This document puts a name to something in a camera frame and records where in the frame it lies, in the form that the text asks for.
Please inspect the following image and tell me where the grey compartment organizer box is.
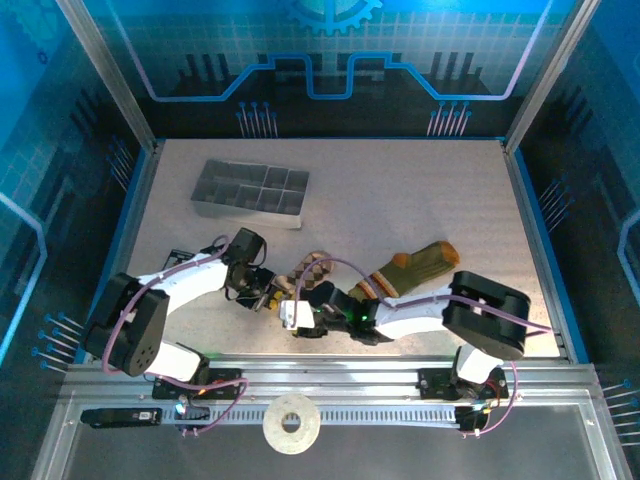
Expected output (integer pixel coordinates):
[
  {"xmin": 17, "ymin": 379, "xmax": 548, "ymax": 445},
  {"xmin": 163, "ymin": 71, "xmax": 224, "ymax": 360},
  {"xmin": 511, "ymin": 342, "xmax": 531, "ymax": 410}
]
[{"xmin": 190, "ymin": 158, "xmax": 311, "ymax": 231}]

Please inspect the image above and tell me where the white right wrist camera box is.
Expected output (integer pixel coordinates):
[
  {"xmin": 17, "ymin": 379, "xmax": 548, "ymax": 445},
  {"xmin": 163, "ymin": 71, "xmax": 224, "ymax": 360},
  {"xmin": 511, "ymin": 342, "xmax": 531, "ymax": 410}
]
[{"xmin": 278, "ymin": 298, "xmax": 315, "ymax": 331}]

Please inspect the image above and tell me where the white tape roll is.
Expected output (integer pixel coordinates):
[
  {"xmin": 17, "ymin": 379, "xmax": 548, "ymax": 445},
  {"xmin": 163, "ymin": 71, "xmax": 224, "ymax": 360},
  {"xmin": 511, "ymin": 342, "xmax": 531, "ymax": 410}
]
[{"xmin": 263, "ymin": 393, "xmax": 321, "ymax": 455}]

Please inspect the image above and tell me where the aluminium extrusion beam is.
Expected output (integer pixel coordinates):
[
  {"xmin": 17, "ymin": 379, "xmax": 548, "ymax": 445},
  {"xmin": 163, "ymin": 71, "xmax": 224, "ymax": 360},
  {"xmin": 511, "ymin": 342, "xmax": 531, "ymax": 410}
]
[{"xmin": 62, "ymin": 353, "xmax": 601, "ymax": 401}]

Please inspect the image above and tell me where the brown beige argyle sock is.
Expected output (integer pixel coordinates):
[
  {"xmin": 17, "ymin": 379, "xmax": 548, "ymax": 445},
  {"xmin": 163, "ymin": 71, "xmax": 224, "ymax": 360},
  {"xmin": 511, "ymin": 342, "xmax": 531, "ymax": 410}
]
[{"xmin": 277, "ymin": 249, "xmax": 337, "ymax": 301}]

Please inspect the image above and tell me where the green striped sock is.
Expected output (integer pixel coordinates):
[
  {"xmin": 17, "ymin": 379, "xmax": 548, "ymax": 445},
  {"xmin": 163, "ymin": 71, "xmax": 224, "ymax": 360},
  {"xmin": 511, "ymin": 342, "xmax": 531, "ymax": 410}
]
[{"xmin": 347, "ymin": 240, "xmax": 460, "ymax": 304}]

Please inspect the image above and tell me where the black device with white label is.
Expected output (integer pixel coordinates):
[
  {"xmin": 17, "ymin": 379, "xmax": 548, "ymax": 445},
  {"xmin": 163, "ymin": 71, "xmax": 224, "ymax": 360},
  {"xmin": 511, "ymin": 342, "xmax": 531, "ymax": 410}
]
[{"xmin": 79, "ymin": 407, "xmax": 164, "ymax": 429}]

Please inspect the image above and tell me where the aluminium frame post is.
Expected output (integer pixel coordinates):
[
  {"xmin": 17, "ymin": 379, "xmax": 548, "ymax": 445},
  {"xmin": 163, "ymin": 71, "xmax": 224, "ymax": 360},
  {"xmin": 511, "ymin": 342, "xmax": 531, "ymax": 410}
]
[
  {"xmin": 503, "ymin": 0, "xmax": 601, "ymax": 151},
  {"xmin": 54, "ymin": 0, "xmax": 162, "ymax": 151}
]

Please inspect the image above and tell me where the aluminium side rail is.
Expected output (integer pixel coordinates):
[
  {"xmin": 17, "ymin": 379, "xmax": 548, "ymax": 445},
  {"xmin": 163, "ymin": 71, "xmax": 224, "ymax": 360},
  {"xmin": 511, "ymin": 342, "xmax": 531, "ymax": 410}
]
[
  {"xmin": 29, "ymin": 139, "xmax": 166, "ymax": 480},
  {"xmin": 501, "ymin": 139, "xmax": 631, "ymax": 480}
]

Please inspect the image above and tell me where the slotted grey cable duct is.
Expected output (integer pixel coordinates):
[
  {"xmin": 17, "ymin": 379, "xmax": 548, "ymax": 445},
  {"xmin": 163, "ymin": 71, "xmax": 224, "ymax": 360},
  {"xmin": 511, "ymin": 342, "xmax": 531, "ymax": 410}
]
[{"xmin": 159, "ymin": 403, "xmax": 461, "ymax": 426}]

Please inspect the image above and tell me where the small circuit board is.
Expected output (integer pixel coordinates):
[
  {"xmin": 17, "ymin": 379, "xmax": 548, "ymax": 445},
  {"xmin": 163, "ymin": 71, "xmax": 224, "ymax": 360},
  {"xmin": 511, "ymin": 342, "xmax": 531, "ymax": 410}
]
[
  {"xmin": 455, "ymin": 403, "xmax": 496, "ymax": 435},
  {"xmin": 172, "ymin": 397, "xmax": 212, "ymax": 435}
]

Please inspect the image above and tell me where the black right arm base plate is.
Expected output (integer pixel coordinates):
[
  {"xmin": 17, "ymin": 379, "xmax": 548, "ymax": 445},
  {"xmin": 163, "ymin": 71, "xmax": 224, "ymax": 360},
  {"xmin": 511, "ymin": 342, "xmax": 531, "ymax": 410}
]
[{"xmin": 417, "ymin": 367, "xmax": 509, "ymax": 401}]

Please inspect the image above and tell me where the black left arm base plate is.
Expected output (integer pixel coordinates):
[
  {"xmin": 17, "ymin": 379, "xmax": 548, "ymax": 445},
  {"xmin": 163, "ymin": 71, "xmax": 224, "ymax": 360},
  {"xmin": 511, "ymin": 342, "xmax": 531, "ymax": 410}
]
[{"xmin": 152, "ymin": 367, "xmax": 245, "ymax": 401}]

